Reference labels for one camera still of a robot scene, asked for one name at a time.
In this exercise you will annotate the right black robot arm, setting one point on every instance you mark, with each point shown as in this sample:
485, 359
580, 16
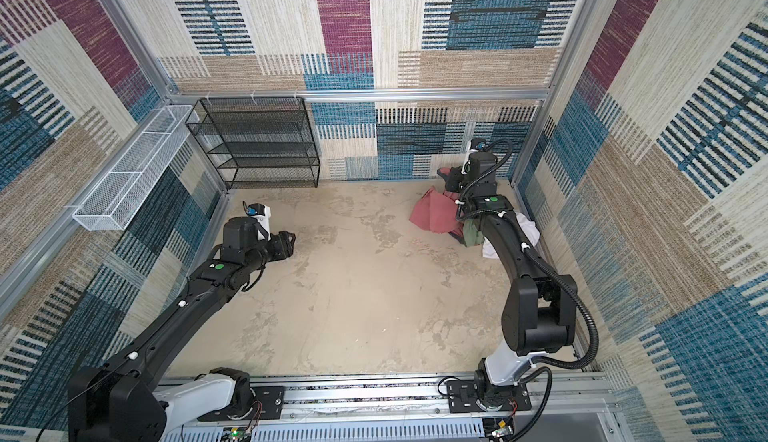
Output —
539, 315

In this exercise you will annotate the green cloth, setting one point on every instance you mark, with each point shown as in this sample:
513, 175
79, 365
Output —
472, 236

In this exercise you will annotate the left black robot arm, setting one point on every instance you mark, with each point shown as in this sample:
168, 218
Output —
121, 400

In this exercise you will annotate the black mesh shelf rack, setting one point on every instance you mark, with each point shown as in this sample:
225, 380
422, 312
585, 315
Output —
257, 142

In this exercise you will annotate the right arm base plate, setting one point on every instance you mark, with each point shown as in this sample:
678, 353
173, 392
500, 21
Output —
469, 397

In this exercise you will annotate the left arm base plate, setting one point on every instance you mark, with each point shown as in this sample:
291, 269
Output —
256, 403

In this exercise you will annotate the white wire mesh basket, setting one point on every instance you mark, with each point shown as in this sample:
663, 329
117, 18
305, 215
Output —
116, 199

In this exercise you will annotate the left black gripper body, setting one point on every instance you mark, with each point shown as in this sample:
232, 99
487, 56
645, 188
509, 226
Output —
277, 248

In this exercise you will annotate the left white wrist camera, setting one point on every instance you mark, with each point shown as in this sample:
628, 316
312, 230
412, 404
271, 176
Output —
261, 214

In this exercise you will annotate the red cloth with print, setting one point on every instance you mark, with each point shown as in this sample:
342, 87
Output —
436, 210

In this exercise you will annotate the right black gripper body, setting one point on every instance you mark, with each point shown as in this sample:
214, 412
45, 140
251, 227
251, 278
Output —
456, 179

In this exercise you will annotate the aluminium front rail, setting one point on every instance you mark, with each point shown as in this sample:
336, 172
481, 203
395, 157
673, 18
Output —
416, 407

